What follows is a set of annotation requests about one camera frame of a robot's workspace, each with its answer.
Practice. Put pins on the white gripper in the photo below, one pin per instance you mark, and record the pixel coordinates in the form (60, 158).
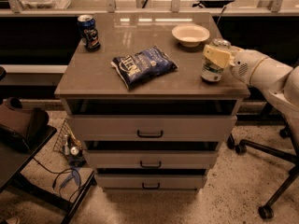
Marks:
(247, 65)

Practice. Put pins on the green 7up soda can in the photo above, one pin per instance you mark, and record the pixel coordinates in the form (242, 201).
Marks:
(211, 72)

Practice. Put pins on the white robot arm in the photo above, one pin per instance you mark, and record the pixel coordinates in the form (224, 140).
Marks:
(277, 82)

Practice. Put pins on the white paper bowl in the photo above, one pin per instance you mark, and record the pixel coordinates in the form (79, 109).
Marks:
(190, 35)

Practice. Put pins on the blue pepsi can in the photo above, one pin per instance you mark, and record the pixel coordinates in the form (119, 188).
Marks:
(88, 32)

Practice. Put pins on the grey drawer cabinet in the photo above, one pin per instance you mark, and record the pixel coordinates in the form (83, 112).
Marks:
(91, 86)

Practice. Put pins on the blue chip bag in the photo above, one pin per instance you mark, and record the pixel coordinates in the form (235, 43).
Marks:
(146, 64)

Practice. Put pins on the top grey drawer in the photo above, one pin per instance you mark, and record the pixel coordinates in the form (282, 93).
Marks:
(151, 128)

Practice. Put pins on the grey drawer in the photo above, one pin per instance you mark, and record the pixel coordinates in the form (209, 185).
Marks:
(150, 181)
(150, 159)
(151, 128)

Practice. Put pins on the middle grey drawer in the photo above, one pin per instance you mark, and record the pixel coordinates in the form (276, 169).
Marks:
(150, 159)

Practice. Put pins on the bottom grey drawer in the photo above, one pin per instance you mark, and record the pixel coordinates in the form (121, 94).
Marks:
(150, 181)

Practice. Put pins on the brown bag on table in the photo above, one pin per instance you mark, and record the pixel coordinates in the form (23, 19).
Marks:
(20, 127)

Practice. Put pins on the wire basket with items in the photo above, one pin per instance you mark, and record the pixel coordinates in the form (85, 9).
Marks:
(69, 146)

